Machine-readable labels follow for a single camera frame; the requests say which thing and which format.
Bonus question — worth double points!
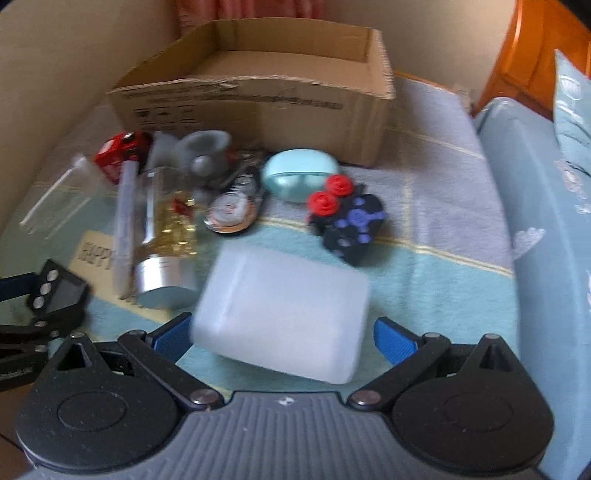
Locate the capsule bottle silver cap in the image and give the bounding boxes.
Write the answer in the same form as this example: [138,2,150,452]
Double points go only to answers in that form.
[132,166,198,310]

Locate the white plastic jar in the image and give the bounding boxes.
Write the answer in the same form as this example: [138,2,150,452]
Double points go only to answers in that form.
[190,243,370,385]

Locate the correction tape dispenser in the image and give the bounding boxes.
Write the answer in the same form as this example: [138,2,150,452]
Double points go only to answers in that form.
[204,150,269,236]

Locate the black toy train red wheels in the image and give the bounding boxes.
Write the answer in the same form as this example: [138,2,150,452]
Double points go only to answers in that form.
[307,174,387,267]

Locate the mint green earbud case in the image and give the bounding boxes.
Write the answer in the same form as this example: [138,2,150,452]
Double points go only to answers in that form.
[262,149,339,203]

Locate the black digital timer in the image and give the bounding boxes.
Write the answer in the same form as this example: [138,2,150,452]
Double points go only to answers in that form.
[26,259,90,319]

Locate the pink refill card case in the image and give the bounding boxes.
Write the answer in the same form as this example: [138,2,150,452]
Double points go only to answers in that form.
[111,160,138,298]

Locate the blue floral bed sheet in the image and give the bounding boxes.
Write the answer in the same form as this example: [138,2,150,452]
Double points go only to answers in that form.
[475,97,590,479]

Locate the grey elephant figure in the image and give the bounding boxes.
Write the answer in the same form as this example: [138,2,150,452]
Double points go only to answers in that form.
[145,130,232,187]

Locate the pink curtain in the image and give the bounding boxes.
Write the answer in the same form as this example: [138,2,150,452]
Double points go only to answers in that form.
[175,0,325,33]

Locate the light blue pillow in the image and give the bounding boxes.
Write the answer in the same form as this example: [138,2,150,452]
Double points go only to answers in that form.
[552,48,591,176]

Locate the wooden bed headboard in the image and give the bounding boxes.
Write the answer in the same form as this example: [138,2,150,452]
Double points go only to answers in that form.
[472,0,590,119]

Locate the cardboard box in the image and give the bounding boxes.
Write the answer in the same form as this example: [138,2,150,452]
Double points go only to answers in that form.
[108,17,394,166]

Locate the wall socket plug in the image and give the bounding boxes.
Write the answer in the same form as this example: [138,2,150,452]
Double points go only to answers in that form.
[453,84,475,113]

